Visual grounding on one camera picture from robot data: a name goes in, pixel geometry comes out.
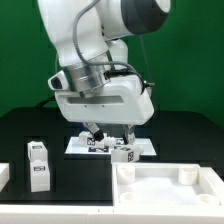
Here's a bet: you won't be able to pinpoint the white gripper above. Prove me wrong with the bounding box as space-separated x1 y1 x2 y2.
55 75 154 145

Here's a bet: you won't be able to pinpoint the white square tabletop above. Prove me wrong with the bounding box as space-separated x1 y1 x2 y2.
112 163 224 207

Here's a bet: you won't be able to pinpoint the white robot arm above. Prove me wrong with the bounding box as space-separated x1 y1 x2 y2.
37 0 171 144

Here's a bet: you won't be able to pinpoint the white tag sheet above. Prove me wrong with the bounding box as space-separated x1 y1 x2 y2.
65 137 156 156

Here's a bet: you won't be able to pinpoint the white left fence block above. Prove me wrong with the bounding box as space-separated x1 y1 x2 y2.
0 163 10 192

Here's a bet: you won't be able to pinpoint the white front fence bar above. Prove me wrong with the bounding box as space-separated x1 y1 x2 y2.
0 205 224 224

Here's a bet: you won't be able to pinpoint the black cables on table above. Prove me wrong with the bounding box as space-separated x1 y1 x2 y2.
35 94 58 109

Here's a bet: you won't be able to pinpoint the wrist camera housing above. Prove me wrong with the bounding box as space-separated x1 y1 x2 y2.
48 70 71 91

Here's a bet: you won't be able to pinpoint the grey cable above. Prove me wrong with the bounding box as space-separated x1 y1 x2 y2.
71 0 156 111

